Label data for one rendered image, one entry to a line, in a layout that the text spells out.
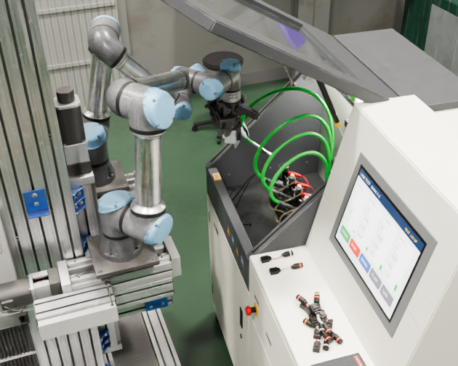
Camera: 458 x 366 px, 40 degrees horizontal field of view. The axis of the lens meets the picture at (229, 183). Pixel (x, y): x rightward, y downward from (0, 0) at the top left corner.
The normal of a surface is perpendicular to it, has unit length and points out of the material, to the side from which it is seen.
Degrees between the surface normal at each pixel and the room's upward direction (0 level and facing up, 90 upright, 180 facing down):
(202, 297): 0
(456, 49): 90
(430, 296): 76
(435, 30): 90
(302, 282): 0
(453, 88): 0
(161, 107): 82
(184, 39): 90
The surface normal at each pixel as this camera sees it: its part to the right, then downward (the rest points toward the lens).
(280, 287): -0.02, -0.83
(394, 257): -0.94, -0.04
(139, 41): 0.34, 0.52
